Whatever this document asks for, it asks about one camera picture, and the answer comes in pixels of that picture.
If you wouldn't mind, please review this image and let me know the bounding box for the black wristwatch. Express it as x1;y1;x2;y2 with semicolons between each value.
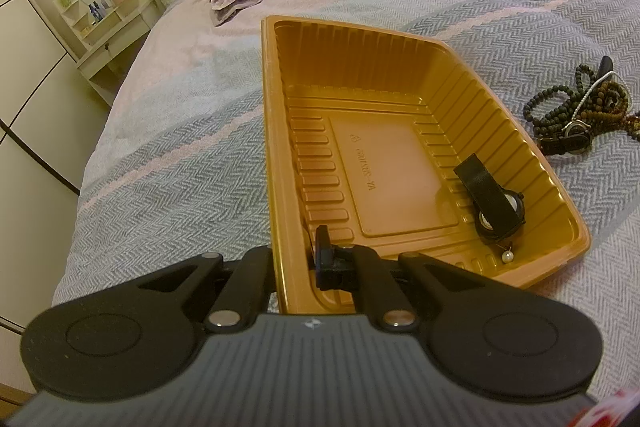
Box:
453;154;526;242

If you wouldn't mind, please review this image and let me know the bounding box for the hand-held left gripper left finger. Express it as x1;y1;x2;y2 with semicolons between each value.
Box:
132;246;275;334

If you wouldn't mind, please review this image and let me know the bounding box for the dark green bead necklace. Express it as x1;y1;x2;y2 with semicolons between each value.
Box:
523;64;608;138

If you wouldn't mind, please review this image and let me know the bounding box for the golden plastic tray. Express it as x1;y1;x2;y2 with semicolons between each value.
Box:
260;15;592;315

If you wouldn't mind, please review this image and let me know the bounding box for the white pearl bracelet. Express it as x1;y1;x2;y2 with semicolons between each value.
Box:
574;74;617;120

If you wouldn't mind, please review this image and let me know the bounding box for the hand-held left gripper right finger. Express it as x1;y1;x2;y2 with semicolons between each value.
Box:
313;226;482;334

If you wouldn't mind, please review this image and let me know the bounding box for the cream dressing table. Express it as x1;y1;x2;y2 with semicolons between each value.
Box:
52;0;167;108

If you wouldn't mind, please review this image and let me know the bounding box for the white wardrobe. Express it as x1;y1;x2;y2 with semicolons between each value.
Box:
0;0;82;335

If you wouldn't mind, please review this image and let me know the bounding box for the brown bead bracelet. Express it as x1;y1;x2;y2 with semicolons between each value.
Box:
592;79;632;124

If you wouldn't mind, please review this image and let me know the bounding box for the gold watch with black strap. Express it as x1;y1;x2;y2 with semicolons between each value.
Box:
537;117;593;156

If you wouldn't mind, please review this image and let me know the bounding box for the red printed item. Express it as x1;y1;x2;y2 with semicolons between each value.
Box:
582;386;640;427

